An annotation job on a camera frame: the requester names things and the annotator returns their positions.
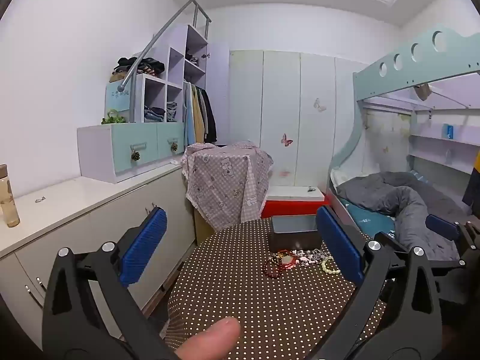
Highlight pink checked bear cloth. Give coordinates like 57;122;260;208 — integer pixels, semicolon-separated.
181;140;274;231

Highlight white sideboard cabinet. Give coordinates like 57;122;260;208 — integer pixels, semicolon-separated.
0;163;198;346

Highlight brown polka dot round table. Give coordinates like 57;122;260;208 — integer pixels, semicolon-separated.
161;217;387;360

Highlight grey metal handrail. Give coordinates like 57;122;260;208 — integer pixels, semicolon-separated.
117;0;212;93

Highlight folded dark jeans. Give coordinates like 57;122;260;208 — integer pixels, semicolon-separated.
143;106;166;123

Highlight teal bed sheet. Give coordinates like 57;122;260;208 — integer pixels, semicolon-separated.
343;199;397;239

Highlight hanging clothes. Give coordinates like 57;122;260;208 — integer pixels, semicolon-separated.
183;82;218;145

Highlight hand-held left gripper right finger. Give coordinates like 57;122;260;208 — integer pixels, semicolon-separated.
316;205;445;360

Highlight green plant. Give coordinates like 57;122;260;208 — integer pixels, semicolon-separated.
100;109;127;125

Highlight dark blue black garment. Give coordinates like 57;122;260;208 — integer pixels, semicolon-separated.
462;159;480;208

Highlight lilac stair shelf unit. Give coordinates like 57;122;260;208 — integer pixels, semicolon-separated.
127;24;230;147

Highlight red box white lid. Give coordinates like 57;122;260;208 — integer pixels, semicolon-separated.
260;185;331;220

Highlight amber plastic bottle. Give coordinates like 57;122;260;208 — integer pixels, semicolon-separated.
0;164;21;228

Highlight white wardrobe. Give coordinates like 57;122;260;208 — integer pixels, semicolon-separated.
229;49;370;189

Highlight red bead bracelet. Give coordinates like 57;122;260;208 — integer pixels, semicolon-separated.
262;249;298;279

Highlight grey duvet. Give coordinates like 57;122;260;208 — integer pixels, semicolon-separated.
335;172;470;262

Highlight dark clothes pile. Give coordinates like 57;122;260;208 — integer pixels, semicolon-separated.
113;56;166;80

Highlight green bead bracelet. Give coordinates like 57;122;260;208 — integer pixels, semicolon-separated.
321;256;340;275

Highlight teal bunk bed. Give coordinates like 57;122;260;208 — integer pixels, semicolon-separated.
328;26;480;271

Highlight beige small cabinet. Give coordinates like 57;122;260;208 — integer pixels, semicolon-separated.
194;210;217;247

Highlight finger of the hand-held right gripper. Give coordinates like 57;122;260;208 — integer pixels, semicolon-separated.
438;250;480;306
425;214;480;253

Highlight person's left hand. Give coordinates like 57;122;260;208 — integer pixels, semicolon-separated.
175;317;241;360

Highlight light blue storage box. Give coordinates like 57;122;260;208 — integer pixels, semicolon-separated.
105;80;133;121

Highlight grey metal tin box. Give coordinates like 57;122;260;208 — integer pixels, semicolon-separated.
268;215;323;252

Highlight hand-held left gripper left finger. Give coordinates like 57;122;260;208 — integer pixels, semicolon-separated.
41;207;181;360

